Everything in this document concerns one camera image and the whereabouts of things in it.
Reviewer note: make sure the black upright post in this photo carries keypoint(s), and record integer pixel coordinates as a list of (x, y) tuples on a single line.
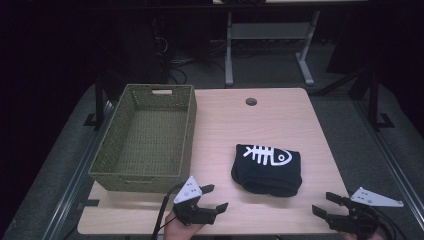
[(374, 100), (99, 100)]

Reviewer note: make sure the grey metal table frame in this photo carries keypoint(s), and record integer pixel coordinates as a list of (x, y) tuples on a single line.
[(271, 31)]

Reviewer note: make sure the metal floor rail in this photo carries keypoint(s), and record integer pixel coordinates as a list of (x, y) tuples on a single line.
[(390, 156), (78, 170)]

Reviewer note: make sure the person's right hand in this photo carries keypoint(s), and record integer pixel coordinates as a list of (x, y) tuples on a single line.
[(370, 236)]

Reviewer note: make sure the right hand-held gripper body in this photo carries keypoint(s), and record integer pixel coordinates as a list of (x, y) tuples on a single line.
[(360, 218)]

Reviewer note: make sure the black cloth with fishbone print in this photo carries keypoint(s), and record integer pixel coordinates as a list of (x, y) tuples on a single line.
[(266, 176)]

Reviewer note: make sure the green woven basket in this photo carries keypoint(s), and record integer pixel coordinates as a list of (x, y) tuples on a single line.
[(151, 140)]

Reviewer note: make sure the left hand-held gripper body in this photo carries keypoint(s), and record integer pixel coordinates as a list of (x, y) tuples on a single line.
[(195, 213)]

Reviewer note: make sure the person's left hand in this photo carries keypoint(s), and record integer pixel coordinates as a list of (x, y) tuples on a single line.
[(178, 230)]

